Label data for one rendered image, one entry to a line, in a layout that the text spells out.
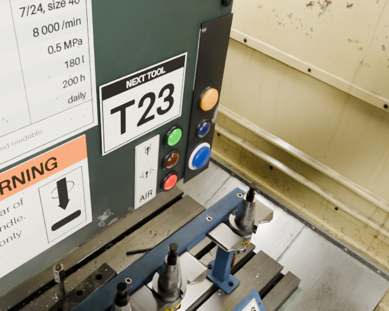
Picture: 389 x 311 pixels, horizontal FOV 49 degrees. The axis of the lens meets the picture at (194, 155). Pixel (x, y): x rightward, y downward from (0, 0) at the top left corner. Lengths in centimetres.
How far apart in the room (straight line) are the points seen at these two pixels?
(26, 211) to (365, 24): 93
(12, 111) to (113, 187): 15
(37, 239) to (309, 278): 112
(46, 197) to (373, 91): 93
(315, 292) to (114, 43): 118
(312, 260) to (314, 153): 34
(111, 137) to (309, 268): 113
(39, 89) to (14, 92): 2
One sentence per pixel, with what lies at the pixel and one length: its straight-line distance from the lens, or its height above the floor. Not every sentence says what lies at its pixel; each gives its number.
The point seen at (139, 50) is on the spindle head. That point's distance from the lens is 36.
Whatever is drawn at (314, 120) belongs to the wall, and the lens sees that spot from 128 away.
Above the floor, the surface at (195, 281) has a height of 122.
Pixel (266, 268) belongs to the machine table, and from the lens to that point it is 127.
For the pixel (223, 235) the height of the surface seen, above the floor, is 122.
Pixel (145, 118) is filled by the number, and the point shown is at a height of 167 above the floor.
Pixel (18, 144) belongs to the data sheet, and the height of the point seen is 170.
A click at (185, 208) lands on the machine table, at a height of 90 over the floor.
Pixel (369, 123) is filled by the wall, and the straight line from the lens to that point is 121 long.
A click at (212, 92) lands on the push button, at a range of 45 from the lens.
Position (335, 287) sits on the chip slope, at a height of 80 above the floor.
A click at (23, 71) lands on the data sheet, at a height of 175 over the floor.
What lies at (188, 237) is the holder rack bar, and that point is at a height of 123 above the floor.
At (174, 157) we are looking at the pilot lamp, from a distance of 46.
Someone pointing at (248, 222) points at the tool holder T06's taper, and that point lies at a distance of 90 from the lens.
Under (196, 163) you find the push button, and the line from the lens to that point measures 50.
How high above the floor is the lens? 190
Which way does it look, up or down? 40 degrees down
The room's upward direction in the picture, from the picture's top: 8 degrees clockwise
